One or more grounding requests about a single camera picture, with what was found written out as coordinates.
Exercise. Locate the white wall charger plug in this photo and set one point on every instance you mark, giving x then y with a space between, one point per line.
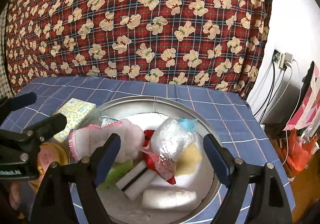
285 58

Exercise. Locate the pink white paper bag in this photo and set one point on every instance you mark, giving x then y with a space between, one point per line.
307 111

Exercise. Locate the white foam roll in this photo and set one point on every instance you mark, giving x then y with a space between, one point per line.
169 200

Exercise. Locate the clear plastic cotton bag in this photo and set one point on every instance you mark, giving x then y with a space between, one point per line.
169 141

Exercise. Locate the green white checked cloth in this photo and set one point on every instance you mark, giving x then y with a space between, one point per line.
6 90

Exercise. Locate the white black eraser sponge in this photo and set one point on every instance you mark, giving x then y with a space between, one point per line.
136 181

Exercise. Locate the round yellow pink tin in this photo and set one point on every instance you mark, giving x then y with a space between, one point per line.
49 152

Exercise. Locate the yellow sponge block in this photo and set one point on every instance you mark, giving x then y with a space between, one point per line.
188 161

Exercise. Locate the orange plastic bag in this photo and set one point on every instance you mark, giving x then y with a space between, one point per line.
295 152

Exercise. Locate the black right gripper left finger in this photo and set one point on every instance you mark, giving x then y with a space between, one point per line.
54 204

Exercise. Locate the fluffy pale pink plush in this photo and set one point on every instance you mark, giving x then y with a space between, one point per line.
132 138

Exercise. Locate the red plaid bear quilt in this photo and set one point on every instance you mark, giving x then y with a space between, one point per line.
215 44

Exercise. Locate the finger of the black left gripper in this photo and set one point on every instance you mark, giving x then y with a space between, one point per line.
47 128
8 105

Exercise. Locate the left hand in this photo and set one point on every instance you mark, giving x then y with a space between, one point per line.
19 194

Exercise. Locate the round white metal basin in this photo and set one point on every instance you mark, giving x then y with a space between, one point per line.
149 112

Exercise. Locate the yellow patterned tissue box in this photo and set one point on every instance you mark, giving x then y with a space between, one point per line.
75 110

